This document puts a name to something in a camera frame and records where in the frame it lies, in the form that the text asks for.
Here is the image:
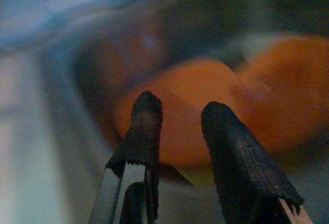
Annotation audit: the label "orange plastic bowl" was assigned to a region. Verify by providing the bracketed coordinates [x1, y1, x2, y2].
[74, 54, 247, 173]
[231, 35, 329, 163]

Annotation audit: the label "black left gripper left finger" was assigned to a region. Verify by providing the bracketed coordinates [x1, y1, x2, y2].
[88, 91, 163, 224]

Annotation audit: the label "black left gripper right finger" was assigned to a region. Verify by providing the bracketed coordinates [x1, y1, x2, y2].
[200, 101, 313, 224]

